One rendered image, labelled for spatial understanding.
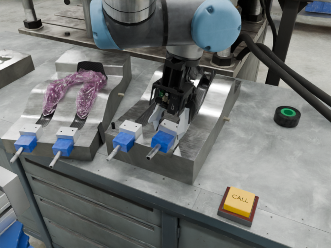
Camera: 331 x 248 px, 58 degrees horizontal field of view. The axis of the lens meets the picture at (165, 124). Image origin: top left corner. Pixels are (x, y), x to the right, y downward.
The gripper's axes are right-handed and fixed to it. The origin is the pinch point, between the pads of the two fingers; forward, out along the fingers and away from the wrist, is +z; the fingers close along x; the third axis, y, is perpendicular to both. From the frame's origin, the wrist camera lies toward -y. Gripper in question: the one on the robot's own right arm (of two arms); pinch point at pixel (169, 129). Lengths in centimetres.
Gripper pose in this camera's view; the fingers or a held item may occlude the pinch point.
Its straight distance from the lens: 73.3
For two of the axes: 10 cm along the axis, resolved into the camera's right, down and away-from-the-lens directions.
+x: 8.9, 3.7, -2.6
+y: -4.1, 4.3, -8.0
